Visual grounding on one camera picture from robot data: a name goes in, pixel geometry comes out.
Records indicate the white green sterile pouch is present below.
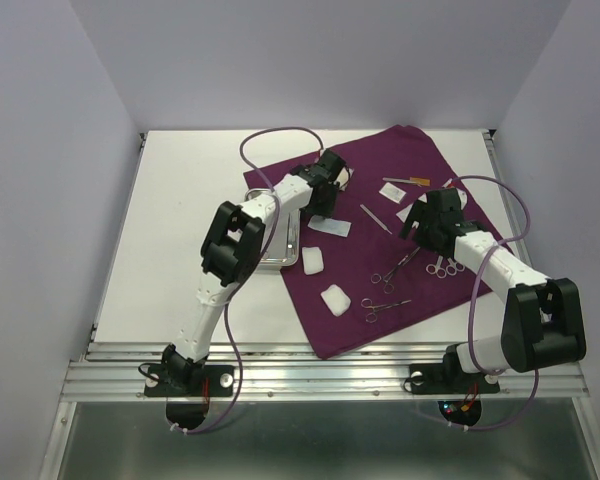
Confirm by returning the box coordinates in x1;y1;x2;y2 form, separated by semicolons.
396;203;413;222

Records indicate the white blue suture packet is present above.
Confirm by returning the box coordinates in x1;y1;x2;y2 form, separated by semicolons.
308;216;352;238

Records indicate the steel scissors right pair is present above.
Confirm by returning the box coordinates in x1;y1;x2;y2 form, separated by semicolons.
445;258;465;276

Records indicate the small clear bagged packet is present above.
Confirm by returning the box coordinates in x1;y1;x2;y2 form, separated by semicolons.
379;182;406;204

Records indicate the steel scalpel handle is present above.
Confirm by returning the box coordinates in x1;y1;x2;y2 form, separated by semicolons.
360;204;392;235

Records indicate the steel hemostat bottom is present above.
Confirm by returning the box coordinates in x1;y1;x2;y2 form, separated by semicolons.
360;298;410;324

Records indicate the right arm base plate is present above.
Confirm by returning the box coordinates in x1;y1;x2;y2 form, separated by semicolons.
402;363;500;395

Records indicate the bagged beige bandage roll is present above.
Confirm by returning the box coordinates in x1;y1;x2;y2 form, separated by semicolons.
336;167;354;192

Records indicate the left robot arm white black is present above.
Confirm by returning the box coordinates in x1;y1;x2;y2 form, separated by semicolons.
149;150;347;395

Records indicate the steel scissors pair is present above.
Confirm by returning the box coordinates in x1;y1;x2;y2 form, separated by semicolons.
445;258;465;276
426;255;447;278

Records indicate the white gauze pad bottom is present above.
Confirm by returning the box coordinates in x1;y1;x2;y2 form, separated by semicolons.
320;284;351;317

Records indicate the scalpel blade orange packet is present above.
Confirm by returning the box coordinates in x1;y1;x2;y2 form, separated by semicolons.
382;177;431;187

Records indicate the steel hemostat long centre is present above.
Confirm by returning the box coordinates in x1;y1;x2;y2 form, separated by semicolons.
370;247;420;294

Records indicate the purple surgical cloth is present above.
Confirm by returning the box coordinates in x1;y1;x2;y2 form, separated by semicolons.
230;126;510;359

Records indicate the white gauze pad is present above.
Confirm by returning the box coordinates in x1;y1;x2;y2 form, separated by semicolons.
320;284;351;317
302;247;324;275

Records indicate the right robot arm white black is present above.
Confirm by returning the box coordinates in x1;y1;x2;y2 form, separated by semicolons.
400;188;587;393

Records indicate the white gauze pad middle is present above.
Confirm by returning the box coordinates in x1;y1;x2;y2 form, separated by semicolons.
302;247;324;275

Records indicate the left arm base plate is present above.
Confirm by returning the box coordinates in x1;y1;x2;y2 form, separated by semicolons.
138;362;235;398

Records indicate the steel scissors left pair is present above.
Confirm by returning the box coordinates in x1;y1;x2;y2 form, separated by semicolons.
426;255;447;278

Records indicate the aluminium front rail frame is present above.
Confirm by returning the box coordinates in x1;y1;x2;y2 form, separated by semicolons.
59;342;592;402

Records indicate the stainless steel tray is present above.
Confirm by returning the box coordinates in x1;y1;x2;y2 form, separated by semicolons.
242;186;302;270

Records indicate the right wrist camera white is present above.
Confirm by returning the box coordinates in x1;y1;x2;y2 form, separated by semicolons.
448;184;468;209

